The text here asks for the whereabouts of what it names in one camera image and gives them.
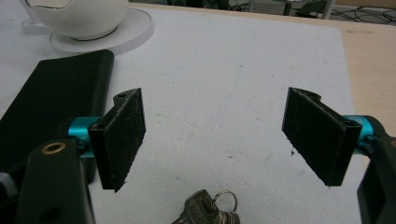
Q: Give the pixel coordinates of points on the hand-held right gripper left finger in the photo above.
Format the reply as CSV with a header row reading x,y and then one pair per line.
x,y
120,140

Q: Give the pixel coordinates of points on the white foam mat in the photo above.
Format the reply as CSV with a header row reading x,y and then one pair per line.
x,y
218,93

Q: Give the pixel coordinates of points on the white metal stand leg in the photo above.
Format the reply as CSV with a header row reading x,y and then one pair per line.
x,y
328,7

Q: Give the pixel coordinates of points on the dark metal stand leg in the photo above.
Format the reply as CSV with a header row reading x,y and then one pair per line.
x,y
287,7

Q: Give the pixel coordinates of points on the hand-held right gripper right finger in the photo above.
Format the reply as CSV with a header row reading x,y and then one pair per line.
x,y
317,137

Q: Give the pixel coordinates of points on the white round base plate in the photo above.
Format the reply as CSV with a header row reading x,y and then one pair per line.
x,y
130,31

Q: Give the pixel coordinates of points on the black rectangular case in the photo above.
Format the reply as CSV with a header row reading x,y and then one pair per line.
x,y
56,93

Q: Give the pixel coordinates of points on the bunch of silver keys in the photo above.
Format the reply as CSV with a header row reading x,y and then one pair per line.
x,y
202,211

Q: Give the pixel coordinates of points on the white round bowl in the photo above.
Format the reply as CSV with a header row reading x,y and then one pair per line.
x,y
84,18

